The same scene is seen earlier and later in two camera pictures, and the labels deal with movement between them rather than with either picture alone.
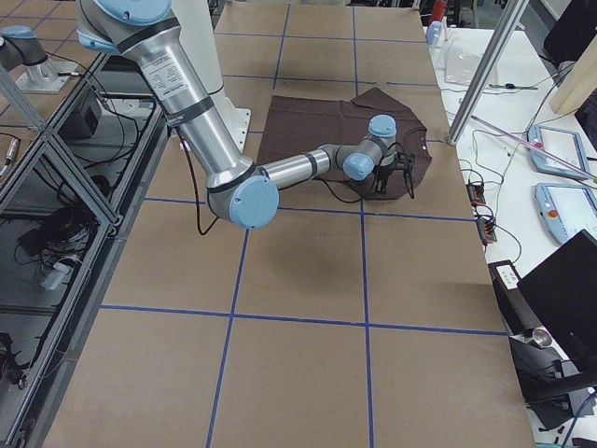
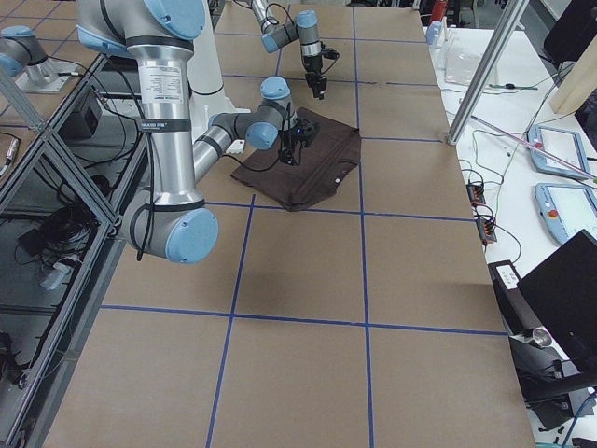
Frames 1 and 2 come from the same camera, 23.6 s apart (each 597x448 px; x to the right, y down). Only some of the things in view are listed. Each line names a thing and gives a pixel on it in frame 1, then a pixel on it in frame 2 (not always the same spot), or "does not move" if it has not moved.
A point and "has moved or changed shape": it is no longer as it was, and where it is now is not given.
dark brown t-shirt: x=346 y=129 has moved or changed shape
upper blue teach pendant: x=563 y=145 does not move
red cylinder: x=438 y=9 does not move
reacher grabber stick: x=532 y=143 does not move
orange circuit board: x=487 y=225 does not move
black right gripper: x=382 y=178 to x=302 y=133
